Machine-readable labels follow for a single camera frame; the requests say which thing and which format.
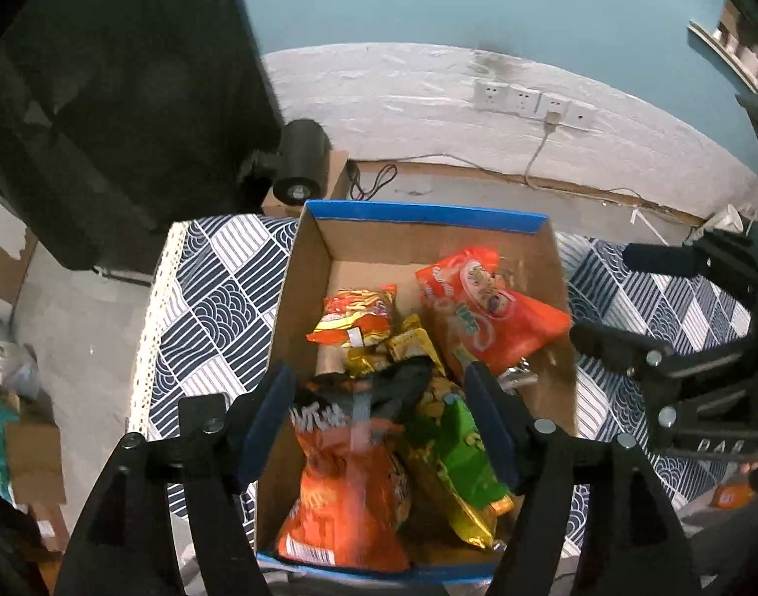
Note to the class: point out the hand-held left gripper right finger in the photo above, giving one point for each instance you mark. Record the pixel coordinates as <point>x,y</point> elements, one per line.
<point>494,422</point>

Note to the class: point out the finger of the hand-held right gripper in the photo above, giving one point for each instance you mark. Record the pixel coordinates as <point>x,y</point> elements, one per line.
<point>661,258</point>
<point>615,341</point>

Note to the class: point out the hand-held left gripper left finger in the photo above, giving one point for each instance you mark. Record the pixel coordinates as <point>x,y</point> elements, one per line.
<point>270,422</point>

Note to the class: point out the green snack bag silver top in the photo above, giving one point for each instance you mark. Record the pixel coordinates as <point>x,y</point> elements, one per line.
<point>466,465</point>

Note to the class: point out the orange and black snack bag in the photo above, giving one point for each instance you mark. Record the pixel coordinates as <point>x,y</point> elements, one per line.
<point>348,484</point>

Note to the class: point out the red orange cracker packet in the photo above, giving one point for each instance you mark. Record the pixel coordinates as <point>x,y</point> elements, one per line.
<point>497,323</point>

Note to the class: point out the small yellow snack packet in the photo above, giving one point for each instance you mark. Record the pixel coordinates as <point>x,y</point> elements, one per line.
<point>416,341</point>

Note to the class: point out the long yellow snack packet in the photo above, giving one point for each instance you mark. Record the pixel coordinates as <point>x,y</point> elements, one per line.
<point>366,361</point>

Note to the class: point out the red yellow snack bag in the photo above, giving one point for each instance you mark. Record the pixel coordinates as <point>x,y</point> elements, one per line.
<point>354,320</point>

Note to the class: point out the blue cardboard box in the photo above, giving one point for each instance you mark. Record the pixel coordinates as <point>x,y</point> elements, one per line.
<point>385,242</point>

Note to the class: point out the small orange packet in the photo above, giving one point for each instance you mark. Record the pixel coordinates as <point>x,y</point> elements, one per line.
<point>730,495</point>

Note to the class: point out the white plastic object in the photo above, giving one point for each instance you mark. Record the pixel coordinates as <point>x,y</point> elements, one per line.
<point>727,218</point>

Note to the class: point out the navy white patterned tablecloth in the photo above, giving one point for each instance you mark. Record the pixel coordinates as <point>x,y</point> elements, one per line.
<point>217,298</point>

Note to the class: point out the cardboard box on floor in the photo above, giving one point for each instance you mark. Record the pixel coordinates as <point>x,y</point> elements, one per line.
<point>34,462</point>

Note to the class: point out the clear plastic bag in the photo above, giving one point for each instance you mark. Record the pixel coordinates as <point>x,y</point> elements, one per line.
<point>12,369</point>

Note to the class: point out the black cylinder device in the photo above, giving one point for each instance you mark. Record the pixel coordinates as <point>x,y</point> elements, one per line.
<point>301,155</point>

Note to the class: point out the black curtain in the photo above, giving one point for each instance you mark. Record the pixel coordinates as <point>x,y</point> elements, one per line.
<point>118,105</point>

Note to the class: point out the white wall socket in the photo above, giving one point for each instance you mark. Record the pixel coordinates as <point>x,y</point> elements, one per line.
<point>489,95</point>
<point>553,102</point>
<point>522,100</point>
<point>582,114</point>

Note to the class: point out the white wall shelf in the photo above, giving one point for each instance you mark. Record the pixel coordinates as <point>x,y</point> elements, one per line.
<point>727,56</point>

